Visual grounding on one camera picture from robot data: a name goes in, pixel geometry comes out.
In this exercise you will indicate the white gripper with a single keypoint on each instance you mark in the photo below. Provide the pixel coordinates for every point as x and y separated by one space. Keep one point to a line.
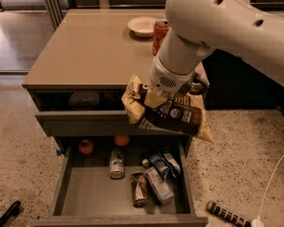
166 78

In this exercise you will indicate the brown chip bag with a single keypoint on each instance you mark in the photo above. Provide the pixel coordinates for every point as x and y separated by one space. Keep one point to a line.
179 113

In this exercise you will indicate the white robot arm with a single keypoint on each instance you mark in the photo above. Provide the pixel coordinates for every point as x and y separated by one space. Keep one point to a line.
242 47

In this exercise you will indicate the top drawer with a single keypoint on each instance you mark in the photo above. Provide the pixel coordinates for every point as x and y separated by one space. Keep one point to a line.
94 123

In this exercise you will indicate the blue snack bag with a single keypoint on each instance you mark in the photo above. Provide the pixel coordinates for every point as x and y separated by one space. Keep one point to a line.
164 162

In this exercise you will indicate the grey drawer cabinet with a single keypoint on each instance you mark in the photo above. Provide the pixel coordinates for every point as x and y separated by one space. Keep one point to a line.
92 50

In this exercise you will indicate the open middle drawer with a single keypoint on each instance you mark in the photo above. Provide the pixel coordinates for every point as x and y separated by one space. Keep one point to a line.
87 196

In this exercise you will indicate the orange fruit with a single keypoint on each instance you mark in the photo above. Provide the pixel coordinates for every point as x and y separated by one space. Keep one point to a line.
121 140

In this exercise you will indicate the white bowl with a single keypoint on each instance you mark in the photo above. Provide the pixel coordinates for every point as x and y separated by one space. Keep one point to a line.
142 26

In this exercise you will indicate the orange soda can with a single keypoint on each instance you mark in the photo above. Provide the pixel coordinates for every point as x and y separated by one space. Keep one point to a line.
160 30

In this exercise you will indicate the dark round object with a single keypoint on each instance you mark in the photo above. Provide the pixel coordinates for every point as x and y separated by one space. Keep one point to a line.
84 100

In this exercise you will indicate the white green soda can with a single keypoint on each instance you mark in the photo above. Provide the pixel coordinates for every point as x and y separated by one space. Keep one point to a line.
117 164

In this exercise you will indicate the red apple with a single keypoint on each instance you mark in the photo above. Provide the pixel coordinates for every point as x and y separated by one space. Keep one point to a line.
86 146

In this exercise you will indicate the brown gold can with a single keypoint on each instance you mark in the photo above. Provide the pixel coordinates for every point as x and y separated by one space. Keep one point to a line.
139 189

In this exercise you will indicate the white plastic bottle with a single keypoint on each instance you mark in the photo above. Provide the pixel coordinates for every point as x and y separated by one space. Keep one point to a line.
161 188

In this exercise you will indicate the blue tape piece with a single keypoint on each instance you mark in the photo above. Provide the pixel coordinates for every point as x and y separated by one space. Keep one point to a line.
60 152

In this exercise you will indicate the black rod on floor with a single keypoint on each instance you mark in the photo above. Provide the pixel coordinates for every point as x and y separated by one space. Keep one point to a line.
12 211

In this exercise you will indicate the black striped handle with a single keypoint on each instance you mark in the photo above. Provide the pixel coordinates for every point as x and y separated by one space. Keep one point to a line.
227 215

